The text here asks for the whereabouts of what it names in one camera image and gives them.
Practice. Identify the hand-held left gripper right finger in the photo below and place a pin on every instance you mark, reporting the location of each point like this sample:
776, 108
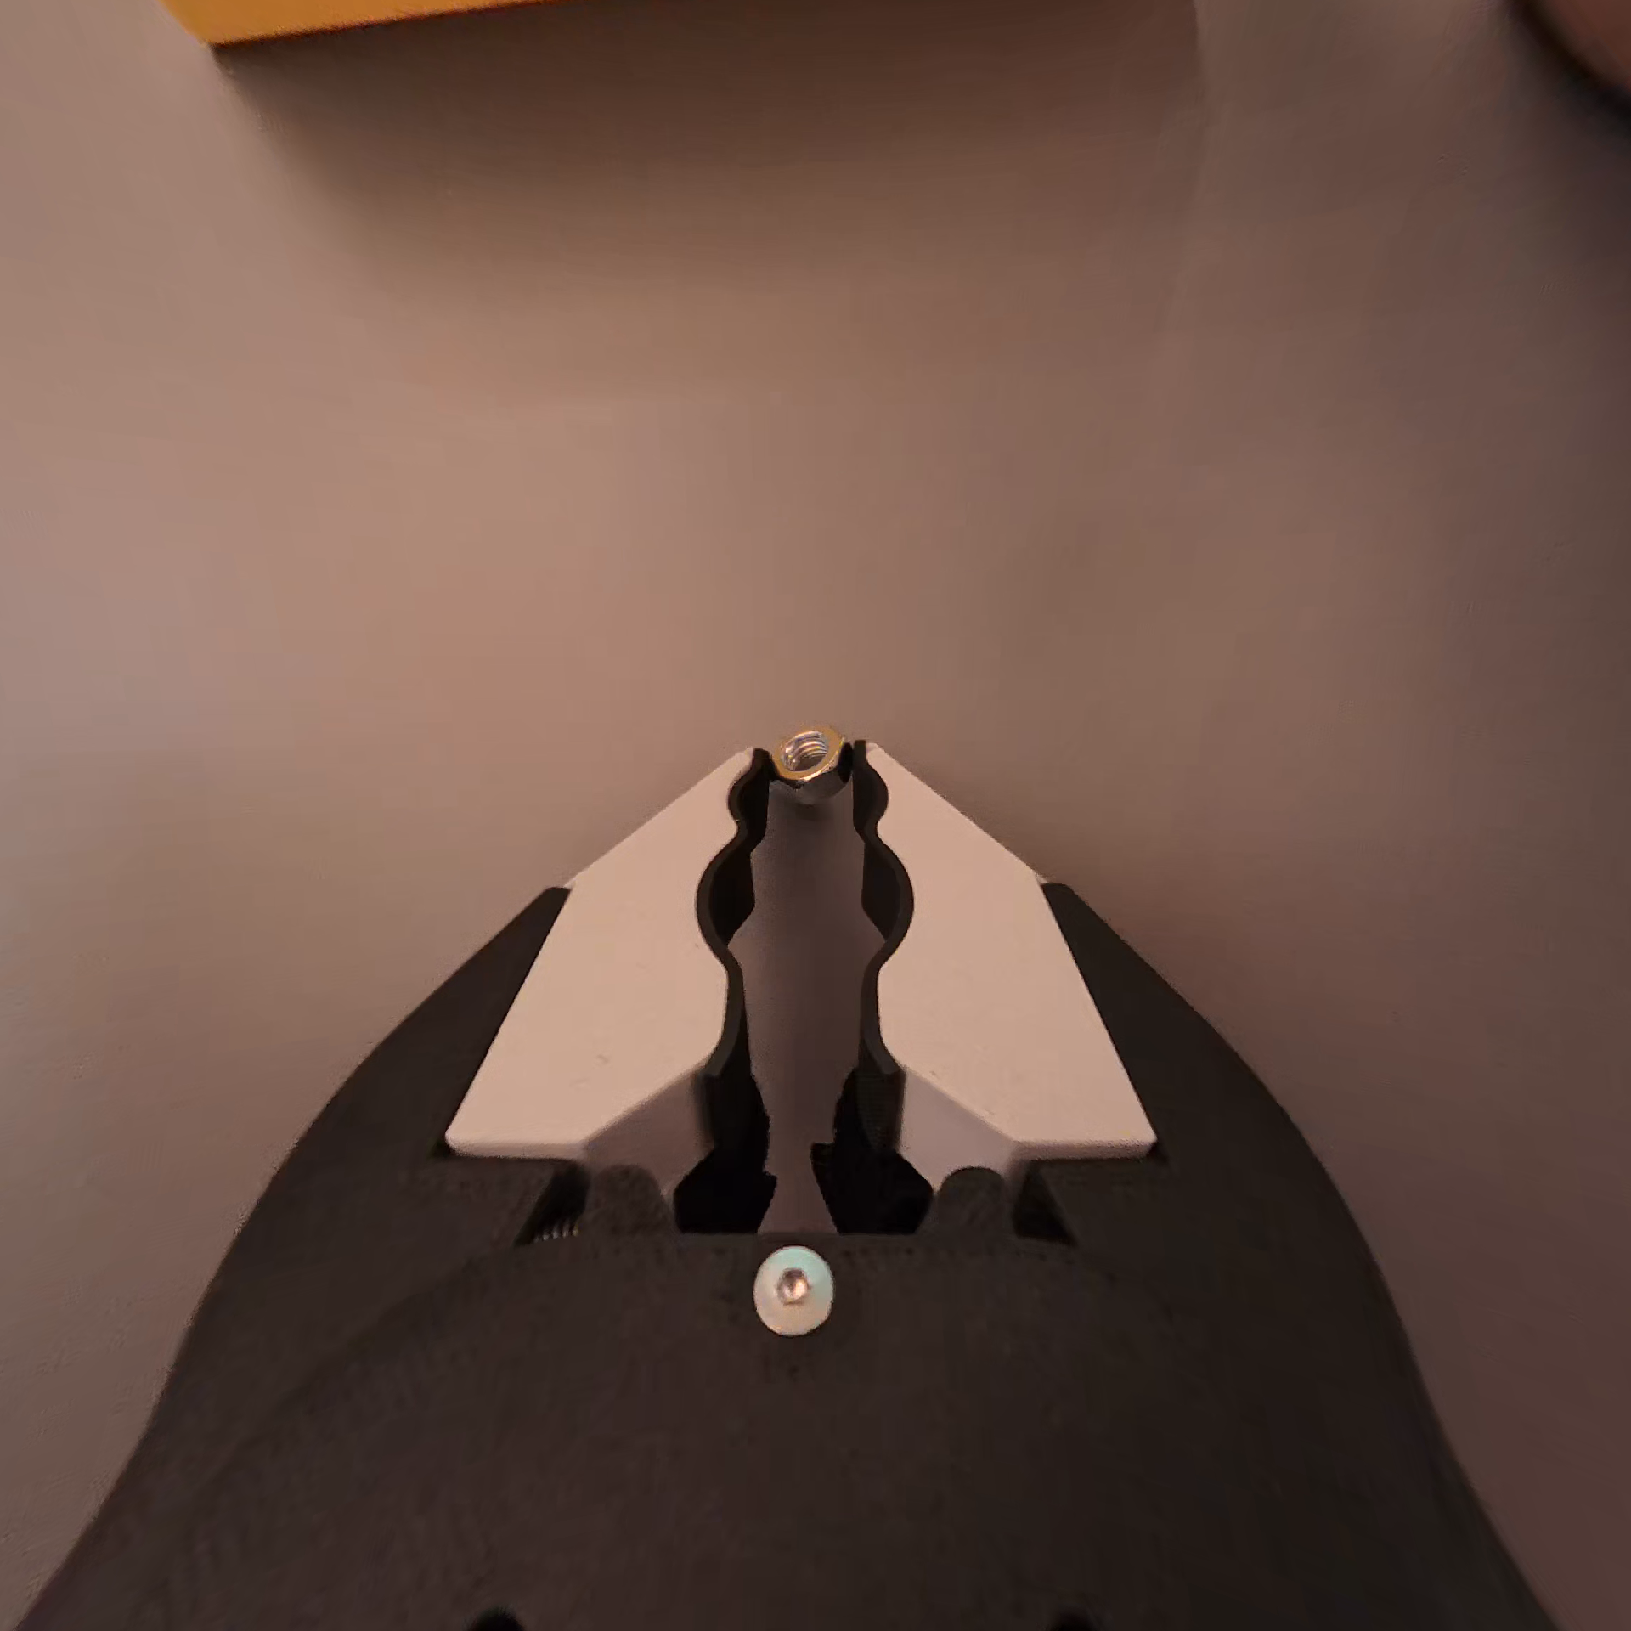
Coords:
1007, 1021

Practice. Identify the yellow plastic bin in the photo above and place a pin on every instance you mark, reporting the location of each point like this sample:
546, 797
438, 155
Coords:
319, 17

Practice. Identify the steel hex nut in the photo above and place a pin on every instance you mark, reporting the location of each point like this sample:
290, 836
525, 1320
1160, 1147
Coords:
807, 792

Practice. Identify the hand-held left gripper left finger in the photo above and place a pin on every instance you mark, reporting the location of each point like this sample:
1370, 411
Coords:
599, 1021

